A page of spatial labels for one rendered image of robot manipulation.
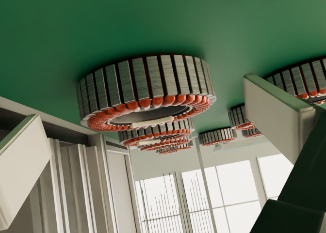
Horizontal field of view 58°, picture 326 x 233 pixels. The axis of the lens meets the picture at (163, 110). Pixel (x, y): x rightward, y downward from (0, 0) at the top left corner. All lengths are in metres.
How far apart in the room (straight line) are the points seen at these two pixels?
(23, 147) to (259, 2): 0.15
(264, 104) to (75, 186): 0.35
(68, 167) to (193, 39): 0.32
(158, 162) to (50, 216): 6.33
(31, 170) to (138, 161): 6.55
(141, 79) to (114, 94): 0.02
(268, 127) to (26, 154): 0.13
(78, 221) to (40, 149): 0.29
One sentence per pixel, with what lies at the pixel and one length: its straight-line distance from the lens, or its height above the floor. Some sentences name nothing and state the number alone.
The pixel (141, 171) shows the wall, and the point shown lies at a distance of 6.71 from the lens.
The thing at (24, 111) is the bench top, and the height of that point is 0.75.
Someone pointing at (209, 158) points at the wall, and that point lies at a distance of 6.67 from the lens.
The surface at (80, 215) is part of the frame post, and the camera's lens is 0.47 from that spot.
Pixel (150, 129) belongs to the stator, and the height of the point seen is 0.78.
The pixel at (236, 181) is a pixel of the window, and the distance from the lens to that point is 6.75.
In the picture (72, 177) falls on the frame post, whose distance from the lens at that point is 0.47.
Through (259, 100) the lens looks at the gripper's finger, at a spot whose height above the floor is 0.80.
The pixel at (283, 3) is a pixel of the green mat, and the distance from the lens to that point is 0.19.
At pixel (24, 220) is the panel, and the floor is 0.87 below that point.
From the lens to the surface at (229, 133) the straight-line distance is 0.84.
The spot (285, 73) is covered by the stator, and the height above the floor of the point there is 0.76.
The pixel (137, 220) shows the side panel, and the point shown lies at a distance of 0.78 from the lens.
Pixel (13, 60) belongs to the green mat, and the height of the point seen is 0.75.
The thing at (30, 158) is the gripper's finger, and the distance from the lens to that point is 0.18.
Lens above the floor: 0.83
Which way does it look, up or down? 11 degrees down
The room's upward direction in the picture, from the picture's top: 169 degrees clockwise
